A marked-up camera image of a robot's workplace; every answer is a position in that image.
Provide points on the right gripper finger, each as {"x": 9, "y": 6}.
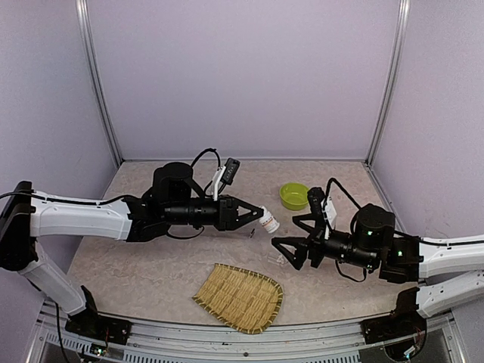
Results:
{"x": 296, "y": 250}
{"x": 307, "y": 222}

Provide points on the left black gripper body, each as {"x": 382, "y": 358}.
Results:
{"x": 221, "y": 222}

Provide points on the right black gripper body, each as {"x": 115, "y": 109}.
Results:
{"x": 315, "y": 242}

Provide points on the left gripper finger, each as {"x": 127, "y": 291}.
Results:
{"x": 240, "y": 221}
{"x": 244, "y": 207}

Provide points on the white capped pill bottle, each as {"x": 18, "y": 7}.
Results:
{"x": 268, "y": 221}

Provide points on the clear plastic pill organizer box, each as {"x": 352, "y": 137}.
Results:
{"x": 274, "y": 256}

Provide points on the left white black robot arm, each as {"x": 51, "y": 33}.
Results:
{"x": 174, "y": 198}

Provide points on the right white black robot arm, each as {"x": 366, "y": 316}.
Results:
{"x": 373, "y": 244}

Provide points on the green plastic bowl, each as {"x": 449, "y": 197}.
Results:
{"x": 294, "y": 196}

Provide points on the woven bamboo tray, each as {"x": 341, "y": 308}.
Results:
{"x": 243, "y": 300}

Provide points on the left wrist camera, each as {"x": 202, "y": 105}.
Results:
{"x": 223, "y": 177}

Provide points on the right aluminium frame post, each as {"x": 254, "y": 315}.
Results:
{"x": 391, "y": 80}

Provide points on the aluminium frame post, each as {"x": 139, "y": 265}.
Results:
{"x": 391, "y": 80}
{"x": 89, "y": 47}

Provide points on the left aluminium frame post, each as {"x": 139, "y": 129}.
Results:
{"x": 89, "y": 47}

